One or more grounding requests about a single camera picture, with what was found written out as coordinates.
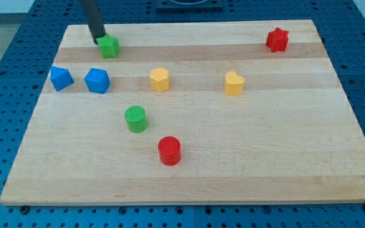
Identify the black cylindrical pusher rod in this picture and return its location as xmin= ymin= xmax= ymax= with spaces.
xmin=79 ymin=0 xmax=106 ymax=44

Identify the green star block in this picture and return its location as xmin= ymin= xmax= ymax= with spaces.
xmin=96 ymin=34 xmax=120 ymax=59

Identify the yellow hexagon block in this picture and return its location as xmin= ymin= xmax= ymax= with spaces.
xmin=150 ymin=67 xmax=170 ymax=92

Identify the red star block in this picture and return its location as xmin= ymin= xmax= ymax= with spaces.
xmin=266 ymin=27 xmax=289 ymax=52

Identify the blue cube block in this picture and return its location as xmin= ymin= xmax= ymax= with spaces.
xmin=84 ymin=68 xmax=110 ymax=94

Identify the blue triangular block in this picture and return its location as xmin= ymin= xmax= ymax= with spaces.
xmin=50 ymin=66 xmax=74 ymax=91

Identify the green cylinder block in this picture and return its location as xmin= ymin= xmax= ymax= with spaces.
xmin=124 ymin=106 xmax=148 ymax=133

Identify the red cylinder block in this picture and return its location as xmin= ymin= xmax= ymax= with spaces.
xmin=158 ymin=136 xmax=181 ymax=166

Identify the yellow heart block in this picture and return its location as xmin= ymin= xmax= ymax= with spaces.
xmin=224 ymin=71 xmax=245 ymax=96

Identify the light wooden board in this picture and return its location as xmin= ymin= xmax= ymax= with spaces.
xmin=0 ymin=20 xmax=365 ymax=206

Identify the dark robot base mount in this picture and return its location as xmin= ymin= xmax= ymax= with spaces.
xmin=156 ymin=0 xmax=224 ymax=11

